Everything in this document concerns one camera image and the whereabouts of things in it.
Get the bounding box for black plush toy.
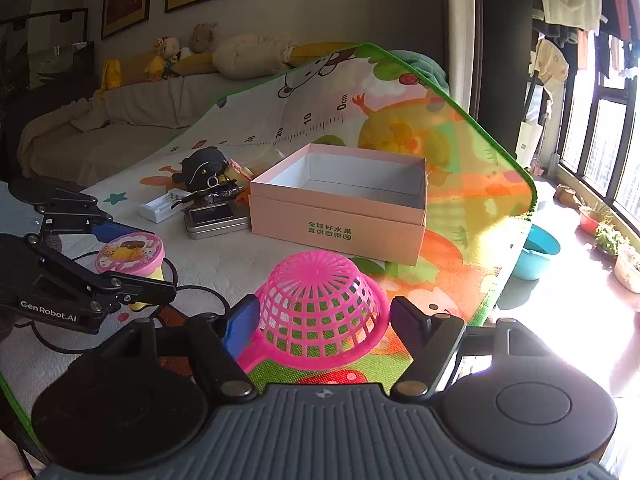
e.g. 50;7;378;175
171;146;229;192

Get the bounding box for yellow doll on sofa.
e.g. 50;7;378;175
144;36;193;81

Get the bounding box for pink plastic basket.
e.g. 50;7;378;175
238;250;390;373

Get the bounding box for white flower pot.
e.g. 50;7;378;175
614;246;640;294

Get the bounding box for grey covered sofa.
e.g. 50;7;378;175
16;71;241;188

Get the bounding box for red flower pot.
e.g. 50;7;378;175
579;206;611;236

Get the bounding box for colourful cartoon play mat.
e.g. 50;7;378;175
0;42;539;480

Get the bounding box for pink cardboard box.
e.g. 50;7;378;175
250;144;427;266

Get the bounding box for white battery charger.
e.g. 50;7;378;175
138;188;190;223

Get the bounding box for blue plastic basin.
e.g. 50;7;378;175
512;224;561;281

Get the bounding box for yellow toy cup pink lid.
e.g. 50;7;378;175
94;232;165;281

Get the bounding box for doll keychain with bell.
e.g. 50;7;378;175
224;159;254;188

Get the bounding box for silver metal tin case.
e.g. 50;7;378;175
183;205;250;240

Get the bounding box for beige plush toy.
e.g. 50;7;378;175
186;23;297;79

